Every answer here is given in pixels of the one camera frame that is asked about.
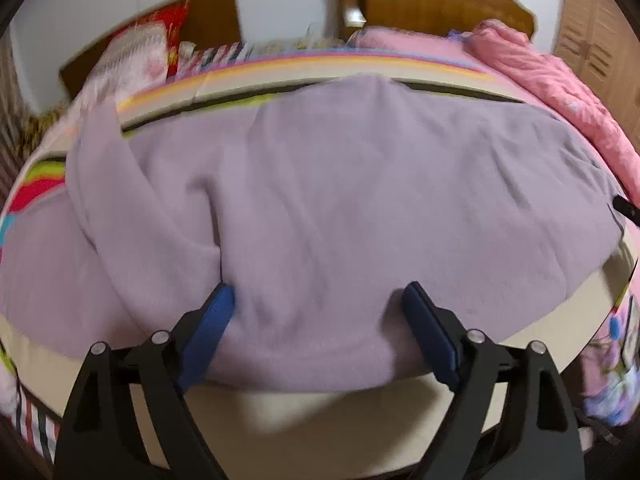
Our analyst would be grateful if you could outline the wooden wardrobe doors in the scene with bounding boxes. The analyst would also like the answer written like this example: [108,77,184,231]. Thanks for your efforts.
[552,0,640,102]

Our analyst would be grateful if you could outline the brown patterned curtain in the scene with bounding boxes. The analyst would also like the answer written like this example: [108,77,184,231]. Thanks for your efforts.
[0,34,47,173]

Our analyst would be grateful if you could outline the pink pillow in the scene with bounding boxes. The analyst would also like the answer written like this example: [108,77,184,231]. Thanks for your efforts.
[349,26,482,62]

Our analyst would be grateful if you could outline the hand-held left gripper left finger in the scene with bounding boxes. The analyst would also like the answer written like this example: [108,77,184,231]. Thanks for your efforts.
[52,282,236,480]

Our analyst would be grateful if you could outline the rainbow striped bedsheet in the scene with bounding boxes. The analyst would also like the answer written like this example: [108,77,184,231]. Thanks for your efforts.
[0,45,640,467]

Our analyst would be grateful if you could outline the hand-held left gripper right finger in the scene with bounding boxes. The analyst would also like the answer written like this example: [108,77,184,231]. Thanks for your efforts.
[402,281,587,480]

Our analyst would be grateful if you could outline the pink floral bed cover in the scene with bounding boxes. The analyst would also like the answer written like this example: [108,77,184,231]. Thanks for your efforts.
[574,259,640,427]

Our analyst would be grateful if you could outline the lilac fleece sweater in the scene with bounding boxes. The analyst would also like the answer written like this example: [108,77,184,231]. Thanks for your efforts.
[0,74,627,394]

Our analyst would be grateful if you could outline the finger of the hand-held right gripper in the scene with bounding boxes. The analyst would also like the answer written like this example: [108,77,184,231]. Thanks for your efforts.
[613,194,640,227]

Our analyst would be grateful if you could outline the striped bed skirt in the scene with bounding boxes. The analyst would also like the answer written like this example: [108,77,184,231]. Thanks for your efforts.
[14,374,62,463]

